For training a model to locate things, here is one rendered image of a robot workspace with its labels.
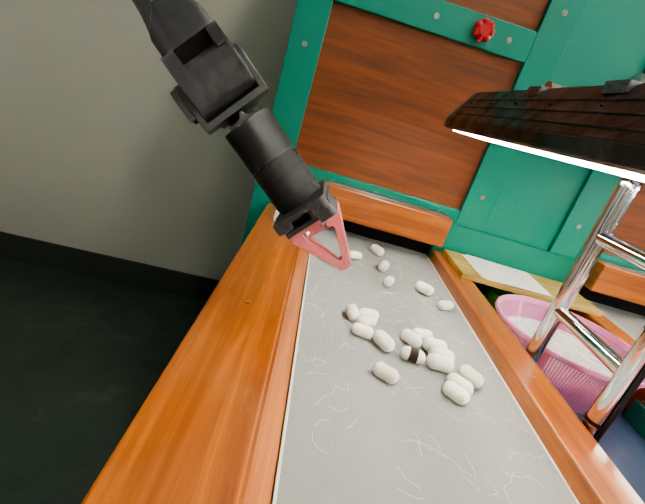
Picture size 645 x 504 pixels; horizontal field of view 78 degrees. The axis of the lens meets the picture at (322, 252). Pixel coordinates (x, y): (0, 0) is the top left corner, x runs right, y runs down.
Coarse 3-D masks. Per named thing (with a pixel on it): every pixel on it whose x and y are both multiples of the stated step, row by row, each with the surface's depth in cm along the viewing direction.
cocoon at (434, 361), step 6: (432, 354) 53; (438, 354) 53; (426, 360) 53; (432, 360) 52; (438, 360) 52; (444, 360) 52; (450, 360) 53; (432, 366) 52; (438, 366) 52; (444, 366) 52; (450, 366) 52; (444, 372) 53
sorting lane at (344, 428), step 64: (384, 256) 91; (320, 320) 57; (384, 320) 62; (448, 320) 69; (320, 384) 44; (384, 384) 47; (320, 448) 36; (384, 448) 38; (448, 448) 41; (512, 448) 43
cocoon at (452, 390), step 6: (444, 384) 49; (450, 384) 48; (456, 384) 48; (444, 390) 48; (450, 390) 48; (456, 390) 48; (462, 390) 47; (450, 396) 48; (456, 396) 47; (462, 396) 47; (468, 396) 47; (456, 402) 48; (462, 402) 47
